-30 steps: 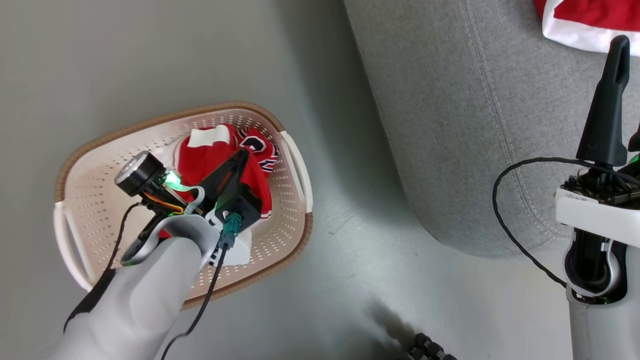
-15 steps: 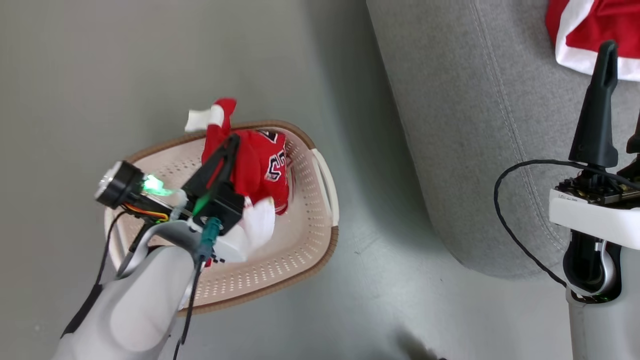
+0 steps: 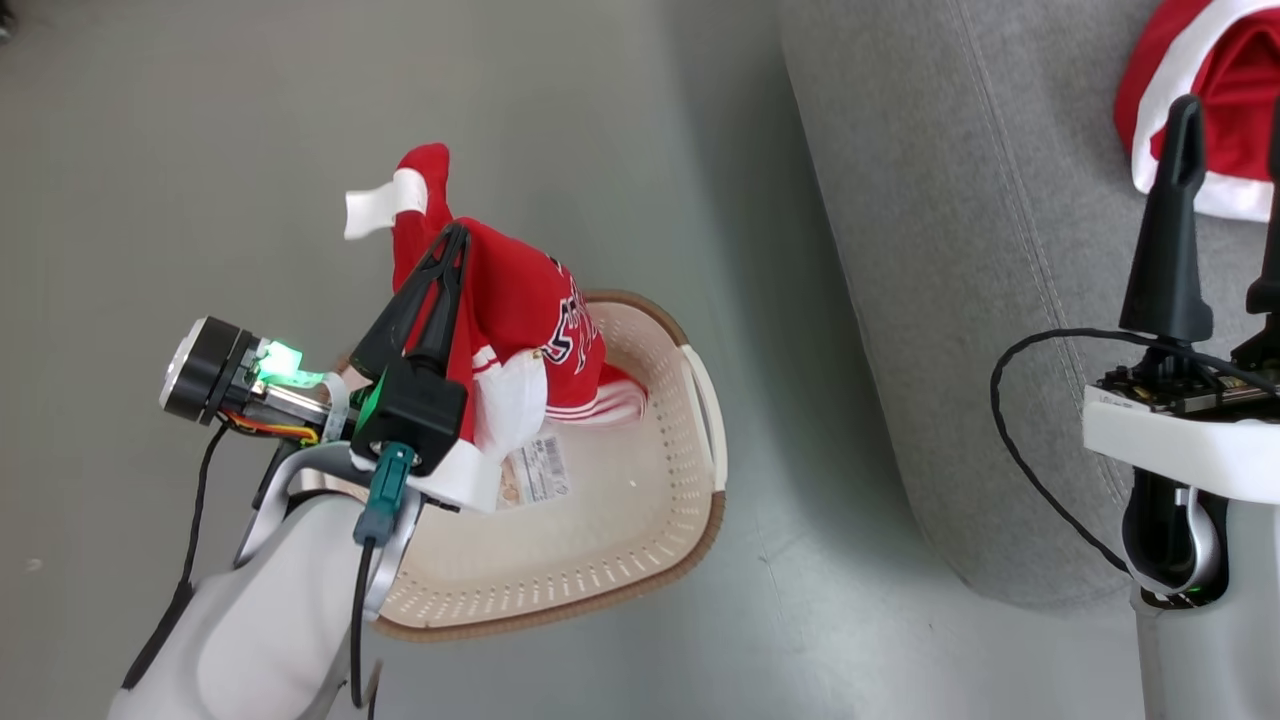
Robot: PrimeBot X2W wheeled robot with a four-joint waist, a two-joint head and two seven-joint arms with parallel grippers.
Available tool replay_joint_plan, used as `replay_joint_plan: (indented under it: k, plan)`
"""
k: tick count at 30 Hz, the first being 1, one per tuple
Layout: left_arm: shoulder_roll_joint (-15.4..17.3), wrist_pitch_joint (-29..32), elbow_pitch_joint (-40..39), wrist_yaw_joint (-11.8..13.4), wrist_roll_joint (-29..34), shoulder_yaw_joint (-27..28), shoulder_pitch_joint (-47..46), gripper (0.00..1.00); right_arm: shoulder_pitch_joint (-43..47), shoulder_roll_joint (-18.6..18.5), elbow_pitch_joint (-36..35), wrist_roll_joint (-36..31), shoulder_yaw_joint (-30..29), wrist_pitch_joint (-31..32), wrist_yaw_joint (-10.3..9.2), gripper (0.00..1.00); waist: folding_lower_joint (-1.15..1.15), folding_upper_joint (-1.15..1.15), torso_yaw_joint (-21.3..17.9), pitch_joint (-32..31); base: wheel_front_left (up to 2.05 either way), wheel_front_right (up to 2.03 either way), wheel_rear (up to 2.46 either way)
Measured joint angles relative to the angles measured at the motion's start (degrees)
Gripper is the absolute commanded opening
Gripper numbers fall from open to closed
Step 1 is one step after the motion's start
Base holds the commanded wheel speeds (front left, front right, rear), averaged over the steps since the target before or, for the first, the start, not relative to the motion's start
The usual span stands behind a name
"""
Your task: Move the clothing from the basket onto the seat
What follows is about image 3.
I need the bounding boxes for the black camera cable teal plug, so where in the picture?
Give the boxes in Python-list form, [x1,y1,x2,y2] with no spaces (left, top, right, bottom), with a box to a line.
[349,443,417,711]

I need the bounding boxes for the flat black arm cable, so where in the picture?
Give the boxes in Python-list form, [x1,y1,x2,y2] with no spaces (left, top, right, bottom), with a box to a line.
[122,425,233,691]

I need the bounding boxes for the thin black looped cable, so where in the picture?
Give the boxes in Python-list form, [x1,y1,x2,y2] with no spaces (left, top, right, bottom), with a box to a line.
[990,327,1280,577]

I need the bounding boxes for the paper barcode label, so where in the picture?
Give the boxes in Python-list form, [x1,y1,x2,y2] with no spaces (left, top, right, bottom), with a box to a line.
[497,434,572,512]

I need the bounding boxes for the cream perforated laundry basket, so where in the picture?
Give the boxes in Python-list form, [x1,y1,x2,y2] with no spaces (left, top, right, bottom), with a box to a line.
[340,290,728,642]

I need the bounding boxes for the grey fabric sofa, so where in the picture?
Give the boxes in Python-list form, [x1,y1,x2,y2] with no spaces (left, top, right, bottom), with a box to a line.
[780,0,1280,611]

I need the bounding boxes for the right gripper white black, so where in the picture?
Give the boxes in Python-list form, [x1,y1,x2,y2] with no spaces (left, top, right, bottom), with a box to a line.
[1083,95,1280,504]

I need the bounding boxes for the red jersey with lettering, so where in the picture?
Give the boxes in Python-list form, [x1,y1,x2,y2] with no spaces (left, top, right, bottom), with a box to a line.
[344,143,649,483]

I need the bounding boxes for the red garment wide white trim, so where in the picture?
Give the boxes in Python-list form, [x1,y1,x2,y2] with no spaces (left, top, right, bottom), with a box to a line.
[1114,0,1280,224]

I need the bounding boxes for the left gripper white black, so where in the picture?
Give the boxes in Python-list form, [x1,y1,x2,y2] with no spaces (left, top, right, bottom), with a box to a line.
[158,226,503,514]

